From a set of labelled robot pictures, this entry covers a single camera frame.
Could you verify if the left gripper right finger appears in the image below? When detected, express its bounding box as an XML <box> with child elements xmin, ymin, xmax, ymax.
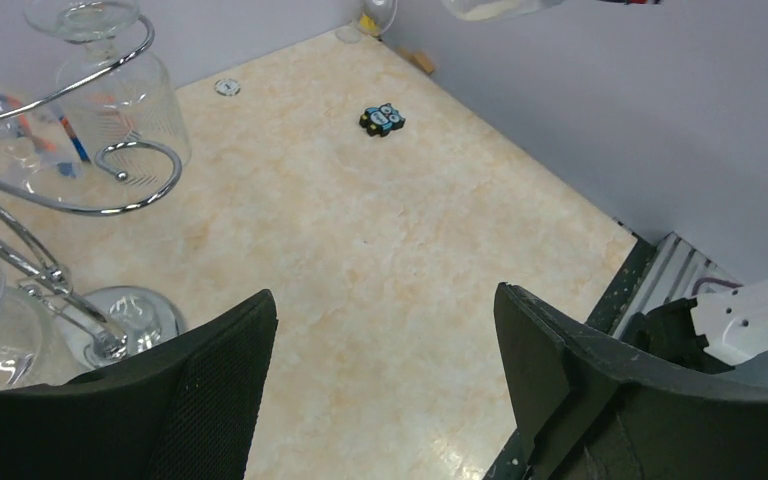
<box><xmin>493</xmin><ymin>283</ymin><xmax>768</xmax><ymax>479</ymax></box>

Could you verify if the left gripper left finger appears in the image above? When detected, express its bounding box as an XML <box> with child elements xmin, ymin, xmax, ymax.
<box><xmin>0</xmin><ymin>289</ymin><xmax>278</xmax><ymax>479</ymax></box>

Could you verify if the wine glass removed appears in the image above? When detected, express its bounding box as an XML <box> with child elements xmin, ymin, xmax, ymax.
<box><xmin>24</xmin><ymin>1</ymin><xmax>191</xmax><ymax>190</ymax></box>
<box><xmin>0</xmin><ymin>262</ymin><xmax>85</xmax><ymax>391</ymax></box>

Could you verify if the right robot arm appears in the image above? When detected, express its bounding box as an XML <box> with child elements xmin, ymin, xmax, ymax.
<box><xmin>619</xmin><ymin>279</ymin><xmax>768</xmax><ymax>374</ymax></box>

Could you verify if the chrome wine glass rack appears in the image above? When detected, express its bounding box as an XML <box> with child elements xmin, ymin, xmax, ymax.
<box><xmin>0</xmin><ymin>1</ymin><xmax>192</xmax><ymax>368</ymax></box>

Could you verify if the wine glass on rack back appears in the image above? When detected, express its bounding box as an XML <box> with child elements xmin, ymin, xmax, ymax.
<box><xmin>0</xmin><ymin>82</ymin><xmax>84</xmax><ymax>203</ymax></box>

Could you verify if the white round token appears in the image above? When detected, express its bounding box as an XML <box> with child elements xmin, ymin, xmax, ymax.
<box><xmin>214</xmin><ymin>78</ymin><xmax>241</xmax><ymax>97</ymax></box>

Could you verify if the small wooden block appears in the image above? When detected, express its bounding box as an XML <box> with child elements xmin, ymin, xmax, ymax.
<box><xmin>396</xmin><ymin>47</ymin><xmax>436</xmax><ymax>75</ymax></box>

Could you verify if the yellow corner piece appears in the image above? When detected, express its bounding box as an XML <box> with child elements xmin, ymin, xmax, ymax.
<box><xmin>357</xmin><ymin>14</ymin><xmax>381</xmax><ymax>37</ymax></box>

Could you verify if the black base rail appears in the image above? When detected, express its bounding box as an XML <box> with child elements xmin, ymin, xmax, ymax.
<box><xmin>585</xmin><ymin>235</ymin><xmax>657</xmax><ymax>334</ymax></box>

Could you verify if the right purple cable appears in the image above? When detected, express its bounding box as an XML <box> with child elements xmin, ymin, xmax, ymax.
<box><xmin>691</xmin><ymin>276</ymin><xmax>743</xmax><ymax>299</ymax></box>

